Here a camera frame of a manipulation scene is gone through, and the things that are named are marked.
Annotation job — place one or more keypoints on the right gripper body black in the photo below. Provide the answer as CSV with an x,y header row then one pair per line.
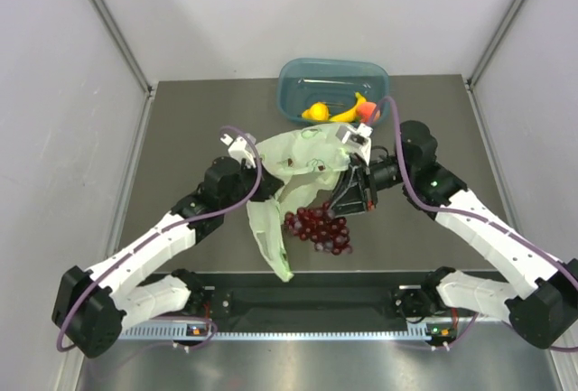
x,y
368,178

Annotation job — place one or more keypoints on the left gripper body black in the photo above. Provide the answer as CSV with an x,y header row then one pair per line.
x,y
262,193

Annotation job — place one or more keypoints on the dark red grape bunch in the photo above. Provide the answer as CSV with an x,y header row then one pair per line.
x,y
321,226

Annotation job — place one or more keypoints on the light green plastic bag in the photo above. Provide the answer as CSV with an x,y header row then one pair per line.
x,y
307,161

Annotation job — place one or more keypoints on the yellow banana fruit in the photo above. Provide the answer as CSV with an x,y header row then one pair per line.
x,y
351,114

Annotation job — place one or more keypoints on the orange peach fruit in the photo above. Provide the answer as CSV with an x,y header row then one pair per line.
x,y
365,112

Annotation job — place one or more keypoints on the yellow lemon fruit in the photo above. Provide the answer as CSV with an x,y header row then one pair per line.
x,y
317,112

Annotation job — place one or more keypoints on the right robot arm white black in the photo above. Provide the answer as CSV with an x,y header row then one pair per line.
x,y
537,299

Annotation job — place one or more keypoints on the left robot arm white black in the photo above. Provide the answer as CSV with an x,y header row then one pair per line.
x,y
95,305

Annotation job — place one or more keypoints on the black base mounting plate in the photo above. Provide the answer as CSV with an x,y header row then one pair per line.
x,y
310,302

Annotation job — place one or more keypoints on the teal plastic container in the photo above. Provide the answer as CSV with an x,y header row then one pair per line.
x,y
305,81

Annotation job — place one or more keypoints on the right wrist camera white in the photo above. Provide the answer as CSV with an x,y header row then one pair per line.
x,y
356,139

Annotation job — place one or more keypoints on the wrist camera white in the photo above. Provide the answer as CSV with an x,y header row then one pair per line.
x,y
356,139
240,148

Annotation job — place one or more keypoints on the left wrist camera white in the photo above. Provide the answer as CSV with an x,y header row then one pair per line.
x,y
240,148

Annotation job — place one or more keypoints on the aluminium rail profile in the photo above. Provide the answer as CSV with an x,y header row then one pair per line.
x,y
496,316

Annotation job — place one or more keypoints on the right aluminium frame post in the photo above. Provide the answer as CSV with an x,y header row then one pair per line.
x,y
504,26

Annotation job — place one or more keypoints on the aluminium frame post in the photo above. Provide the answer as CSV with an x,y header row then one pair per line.
x,y
119,40
504,26

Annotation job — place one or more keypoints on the left aluminium frame post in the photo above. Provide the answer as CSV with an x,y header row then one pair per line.
x,y
119,40

